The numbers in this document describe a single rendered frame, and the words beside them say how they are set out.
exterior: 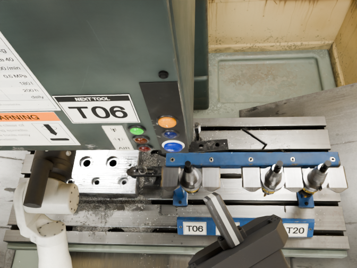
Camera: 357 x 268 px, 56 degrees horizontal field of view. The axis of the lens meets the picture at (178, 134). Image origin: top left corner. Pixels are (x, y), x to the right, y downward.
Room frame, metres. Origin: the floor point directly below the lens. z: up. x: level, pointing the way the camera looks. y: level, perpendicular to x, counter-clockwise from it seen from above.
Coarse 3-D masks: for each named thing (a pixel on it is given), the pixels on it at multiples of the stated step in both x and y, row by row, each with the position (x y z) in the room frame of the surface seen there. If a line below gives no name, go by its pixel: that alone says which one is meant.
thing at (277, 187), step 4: (268, 168) 0.29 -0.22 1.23; (264, 172) 0.28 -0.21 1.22; (264, 176) 0.27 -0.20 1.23; (284, 176) 0.26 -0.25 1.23; (264, 180) 0.26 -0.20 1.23; (284, 180) 0.25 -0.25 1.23; (264, 184) 0.25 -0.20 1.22; (268, 184) 0.25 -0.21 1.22; (280, 184) 0.24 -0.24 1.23; (264, 188) 0.25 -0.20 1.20; (268, 188) 0.24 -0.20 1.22; (272, 188) 0.24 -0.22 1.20; (276, 188) 0.23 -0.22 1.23; (280, 188) 0.24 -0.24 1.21
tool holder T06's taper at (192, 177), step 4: (184, 168) 0.31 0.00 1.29; (192, 168) 0.31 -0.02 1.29; (184, 172) 0.30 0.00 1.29; (188, 172) 0.30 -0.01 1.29; (192, 172) 0.30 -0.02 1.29; (196, 172) 0.31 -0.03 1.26; (184, 176) 0.30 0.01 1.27; (188, 176) 0.29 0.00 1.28; (192, 176) 0.29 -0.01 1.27; (196, 176) 0.30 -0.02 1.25; (184, 180) 0.30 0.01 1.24; (188, 180) 0.29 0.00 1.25; (192, 180) 0.29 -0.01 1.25; (196, 180) 0.29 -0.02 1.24; (188, 184) 0.29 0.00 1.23; (192, 184) 0.29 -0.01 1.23
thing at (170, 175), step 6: (162, 168) 0.35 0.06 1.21; (168, 168) 0.35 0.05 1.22; (174, 168) 0.35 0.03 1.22; (180, 168) 0.34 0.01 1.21; (162, 174) 0.34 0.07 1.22; (168, 174) 0.33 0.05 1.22; (174, 174) 0.33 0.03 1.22; (162, 180) 0.32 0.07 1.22; (168, 180) 0.32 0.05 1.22; (174, 180) 0.31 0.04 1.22; (162, 186) 0.30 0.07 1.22; (168, 186) 0.30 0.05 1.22; (174, 186) 0.30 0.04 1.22
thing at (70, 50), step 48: (0, 0) 0.26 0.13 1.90; (48, 0) 0.25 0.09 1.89; (96, 0) 0.24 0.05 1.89; (144, 0) 0.23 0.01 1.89; (192, 0) 0.47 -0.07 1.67; (48, 48) 0.25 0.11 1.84; (96, 48) 0.24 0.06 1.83; (144, 48) 0.23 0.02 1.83; (192, 48) 0.38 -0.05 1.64; (192, 96) 0.30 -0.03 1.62; (96, 144) 0.26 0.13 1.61
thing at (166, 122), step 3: (159, 120) 0.23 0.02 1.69; (162, 120) 0.23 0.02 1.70; (165, 120) 0.22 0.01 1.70; (168, 120) 0.22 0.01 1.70; (171, 120) 0.22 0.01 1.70; (174, 120) 0.22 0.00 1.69; (159, 123) 0.23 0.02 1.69; (162, 123) 0.22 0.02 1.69; (165, 123) 0.22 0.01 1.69; (168, 123) 0.22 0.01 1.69; (171, 123) 0.22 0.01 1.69; (174, 123) 0.22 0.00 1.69; (162, 126) 0.23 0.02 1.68; (165, 126) 0.22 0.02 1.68; (168, 126) 0.22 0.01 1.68; (171, 126) 0.22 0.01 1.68
